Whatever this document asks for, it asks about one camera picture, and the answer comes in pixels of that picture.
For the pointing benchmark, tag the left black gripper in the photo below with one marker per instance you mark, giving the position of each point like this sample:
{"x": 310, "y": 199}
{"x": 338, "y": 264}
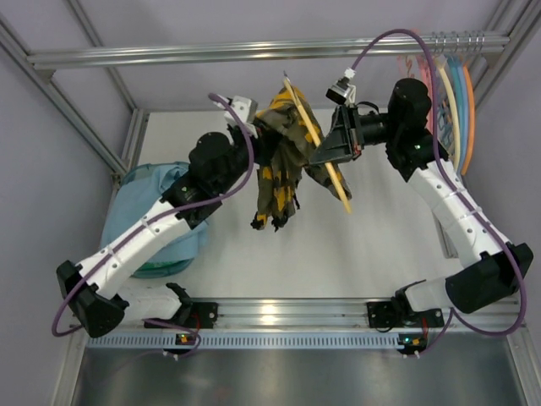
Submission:
{"x": 250, "y": 144}

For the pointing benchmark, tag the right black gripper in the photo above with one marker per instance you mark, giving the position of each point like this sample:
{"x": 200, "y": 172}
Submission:
{"x": 349, "y": 133}

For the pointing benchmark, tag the cream yellow hanger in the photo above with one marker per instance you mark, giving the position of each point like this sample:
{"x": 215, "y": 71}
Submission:
{"x": 316, "y": 139}

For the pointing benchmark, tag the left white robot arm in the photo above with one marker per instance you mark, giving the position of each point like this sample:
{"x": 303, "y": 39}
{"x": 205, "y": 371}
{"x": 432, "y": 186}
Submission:
{"x": 95, "y": 289}

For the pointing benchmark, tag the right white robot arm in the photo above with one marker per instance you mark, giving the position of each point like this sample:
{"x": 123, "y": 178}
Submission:
{"x": 493, "y": 267}

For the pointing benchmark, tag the cream spare hanger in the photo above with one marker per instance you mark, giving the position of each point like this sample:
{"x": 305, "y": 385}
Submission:
{"x": 448, "y": 123}

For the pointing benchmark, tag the orange hanger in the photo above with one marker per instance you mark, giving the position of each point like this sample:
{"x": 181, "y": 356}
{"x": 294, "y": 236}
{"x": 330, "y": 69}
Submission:
{"x": 471, "y": 115}

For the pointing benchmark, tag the light blue cloth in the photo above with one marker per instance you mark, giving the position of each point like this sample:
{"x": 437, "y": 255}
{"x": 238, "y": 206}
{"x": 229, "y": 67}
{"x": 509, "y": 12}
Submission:
{"x": 116, "y": 224}

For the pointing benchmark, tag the teal laundry basket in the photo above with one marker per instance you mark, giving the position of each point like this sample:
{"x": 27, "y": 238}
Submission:
{"x": 141, "y": 187}

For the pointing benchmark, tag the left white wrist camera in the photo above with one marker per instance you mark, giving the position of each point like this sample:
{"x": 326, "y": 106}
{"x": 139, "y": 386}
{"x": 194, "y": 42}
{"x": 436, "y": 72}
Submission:
{"x": 246, "y": 109}

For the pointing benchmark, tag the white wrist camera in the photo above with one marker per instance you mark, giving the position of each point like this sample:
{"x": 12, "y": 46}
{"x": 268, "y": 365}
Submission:
{"x": 246, "y": 109}
{"x": 342, "y": 93}

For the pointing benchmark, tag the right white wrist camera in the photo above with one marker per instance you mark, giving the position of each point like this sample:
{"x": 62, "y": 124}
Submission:
{"x": 342, "y": 93}

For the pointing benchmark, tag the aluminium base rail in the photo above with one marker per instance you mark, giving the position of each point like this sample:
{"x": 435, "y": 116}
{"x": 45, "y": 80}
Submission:
{"x": 282, "y": 314}

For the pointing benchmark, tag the metal clothes rail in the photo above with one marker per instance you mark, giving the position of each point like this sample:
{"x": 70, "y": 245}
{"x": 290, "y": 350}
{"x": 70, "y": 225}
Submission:
{"x": 111, "y": 57}

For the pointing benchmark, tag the perforated cable duct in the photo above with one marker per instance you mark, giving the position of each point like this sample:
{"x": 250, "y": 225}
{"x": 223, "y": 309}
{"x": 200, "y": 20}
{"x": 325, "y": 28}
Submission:
{"x": 251, "y": 340}

